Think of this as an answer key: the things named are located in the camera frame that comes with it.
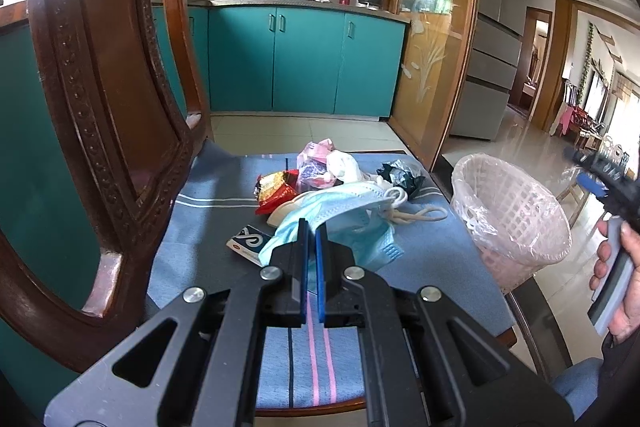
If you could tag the carved wooden chair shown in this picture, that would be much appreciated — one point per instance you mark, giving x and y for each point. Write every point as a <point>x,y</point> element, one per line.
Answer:
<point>90,107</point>

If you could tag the white folded mask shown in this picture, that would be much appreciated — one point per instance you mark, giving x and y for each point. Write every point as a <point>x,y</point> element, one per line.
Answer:
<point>280,214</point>

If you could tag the red snack wrapper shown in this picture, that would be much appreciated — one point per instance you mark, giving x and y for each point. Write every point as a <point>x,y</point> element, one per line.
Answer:
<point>272,197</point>

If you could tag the printed foil packet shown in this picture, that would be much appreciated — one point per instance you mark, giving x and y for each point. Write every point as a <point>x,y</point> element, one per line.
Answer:
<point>245,242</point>

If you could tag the wooden framed glass door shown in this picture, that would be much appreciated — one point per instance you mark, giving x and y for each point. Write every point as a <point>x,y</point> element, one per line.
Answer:
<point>430,32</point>

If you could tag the person's right forearm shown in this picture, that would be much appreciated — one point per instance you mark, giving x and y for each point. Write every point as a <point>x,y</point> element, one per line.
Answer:
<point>622,372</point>

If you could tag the pink hanging cloth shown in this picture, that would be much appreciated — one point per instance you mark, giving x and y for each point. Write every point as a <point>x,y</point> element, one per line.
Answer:
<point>562,119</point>

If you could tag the grey refrigerator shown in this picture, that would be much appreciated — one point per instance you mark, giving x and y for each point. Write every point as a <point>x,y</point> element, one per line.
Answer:
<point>492,32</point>

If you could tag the person's right hand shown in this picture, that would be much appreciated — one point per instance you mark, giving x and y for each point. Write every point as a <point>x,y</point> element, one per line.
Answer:
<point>632,297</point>

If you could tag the wooden stool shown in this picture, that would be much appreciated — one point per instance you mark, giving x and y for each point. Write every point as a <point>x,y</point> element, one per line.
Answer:
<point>572,202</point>

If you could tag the brown wooden door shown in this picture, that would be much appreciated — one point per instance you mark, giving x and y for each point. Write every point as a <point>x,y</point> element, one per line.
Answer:
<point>532,57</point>

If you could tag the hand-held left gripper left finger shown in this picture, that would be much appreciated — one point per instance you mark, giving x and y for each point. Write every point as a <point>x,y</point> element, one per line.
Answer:
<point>302,267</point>

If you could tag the blue face mask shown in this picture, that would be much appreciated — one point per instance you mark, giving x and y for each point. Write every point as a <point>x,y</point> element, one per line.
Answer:
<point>340,207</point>

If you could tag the crumpled white tissue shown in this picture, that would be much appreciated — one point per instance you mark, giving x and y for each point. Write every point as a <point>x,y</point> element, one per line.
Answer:
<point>345,164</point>

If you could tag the blue striped seat cushion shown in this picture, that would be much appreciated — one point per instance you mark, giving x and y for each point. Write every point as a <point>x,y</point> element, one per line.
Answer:
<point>210,227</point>

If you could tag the green garland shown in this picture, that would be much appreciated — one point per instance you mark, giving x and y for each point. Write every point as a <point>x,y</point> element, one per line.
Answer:
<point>586,57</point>

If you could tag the clear plastic bin liner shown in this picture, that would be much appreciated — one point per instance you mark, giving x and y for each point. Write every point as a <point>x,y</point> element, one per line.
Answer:
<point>465,187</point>

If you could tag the teal kitchen cabinets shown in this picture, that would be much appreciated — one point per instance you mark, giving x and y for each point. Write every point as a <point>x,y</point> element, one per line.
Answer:
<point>300,57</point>

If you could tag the person's leg in jeans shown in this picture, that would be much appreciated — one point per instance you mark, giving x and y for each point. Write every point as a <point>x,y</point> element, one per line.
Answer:
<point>577,387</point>

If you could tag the pink and white plastic bag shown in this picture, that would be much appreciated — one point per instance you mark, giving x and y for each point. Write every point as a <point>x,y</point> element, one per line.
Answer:
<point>312,167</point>

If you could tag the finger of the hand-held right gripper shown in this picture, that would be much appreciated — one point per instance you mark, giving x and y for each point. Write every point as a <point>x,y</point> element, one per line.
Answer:
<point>592,183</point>
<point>597,163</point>

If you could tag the dark crumpled foil wrapper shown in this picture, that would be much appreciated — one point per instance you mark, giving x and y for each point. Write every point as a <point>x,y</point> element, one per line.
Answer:
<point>402,177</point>

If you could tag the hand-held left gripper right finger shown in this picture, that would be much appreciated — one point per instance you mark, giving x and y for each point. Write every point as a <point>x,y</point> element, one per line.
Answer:
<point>321,277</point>

